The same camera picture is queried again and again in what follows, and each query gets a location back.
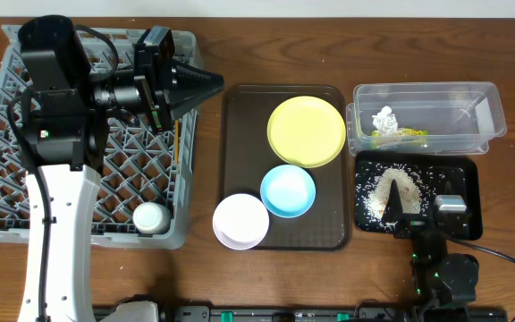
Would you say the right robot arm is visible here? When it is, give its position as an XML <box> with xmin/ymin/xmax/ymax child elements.
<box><xmin>382</xmin><ymin>181</ymin><xmax>479</xmax><ymax>321</ymax></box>

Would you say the dark brown serving tray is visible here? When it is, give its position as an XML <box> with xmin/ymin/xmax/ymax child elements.
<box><xmin>219</xmin><ymin>84</ymin><xmax>352</xmax><ymax>251</ymax></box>

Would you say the clear plastic waste bin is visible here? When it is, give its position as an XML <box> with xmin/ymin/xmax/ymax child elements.
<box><xmin>346</xmin><ymin>81</ymin><xmax>507</xmax><ymax>156</ymax></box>

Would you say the light blue bowl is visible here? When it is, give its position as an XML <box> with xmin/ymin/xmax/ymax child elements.
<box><xmin>259</xmin><ymin>165</ymin><xmax>317</xmax><ymax>218</ymax></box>

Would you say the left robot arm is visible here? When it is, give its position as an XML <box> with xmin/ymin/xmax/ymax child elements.
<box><xmin>6</xmin><ymin>15</ymin><xmax>224</xmax><ymax>321</ymax></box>

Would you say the black waste tray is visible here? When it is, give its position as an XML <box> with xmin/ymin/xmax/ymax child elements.
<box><xmin>354</xmin><ymin>151</ymin><xmax>483</xmax><ymax>241</ymax></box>

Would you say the pink bowl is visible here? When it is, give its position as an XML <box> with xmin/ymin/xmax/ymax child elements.
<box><xmin>212</xmin><ymin>193</ymin><xmax>270</xmax><ymax>250</ymax></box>

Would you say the yellow plate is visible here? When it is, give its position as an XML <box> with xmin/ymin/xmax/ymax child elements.
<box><xmin>266</xmin><ymin>96</ymin><xmax>346</xmax><ymax>168</ymax></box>

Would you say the wooden chopstick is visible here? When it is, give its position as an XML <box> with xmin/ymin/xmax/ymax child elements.
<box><xmin>173</xmin><ymin>120</ymin><xmax>181</xmax><ymax>165</ymax></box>

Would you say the grey dishwasher rack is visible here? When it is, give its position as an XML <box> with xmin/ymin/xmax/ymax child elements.
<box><xmin>0</xmin><ymin>25</ymin><xmax>199</xmax><ymax>250</ymax></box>

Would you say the white cup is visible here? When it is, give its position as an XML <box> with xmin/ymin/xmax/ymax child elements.
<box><xmin>132</xmin><ymin>202</ymin><xmax>172</xmax><ymax>234</ymax></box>

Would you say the crumpled white paper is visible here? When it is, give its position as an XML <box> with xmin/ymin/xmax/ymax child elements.
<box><xmin>372</xmin><ymin>106</ymin><xmax>398</xmax><ymax>136</ymax></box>

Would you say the yellow green wrapper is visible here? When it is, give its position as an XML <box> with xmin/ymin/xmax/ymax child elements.
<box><xmin>371</xmin><ymin>128</ymin><xmax>428</xmax><ymax>137</ymax></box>

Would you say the spilled rice pile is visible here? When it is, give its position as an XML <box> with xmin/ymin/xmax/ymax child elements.
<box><xmin>356</xmin><ymin>161</ymin><xmax>460</xmax><ymax>232</ymax></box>

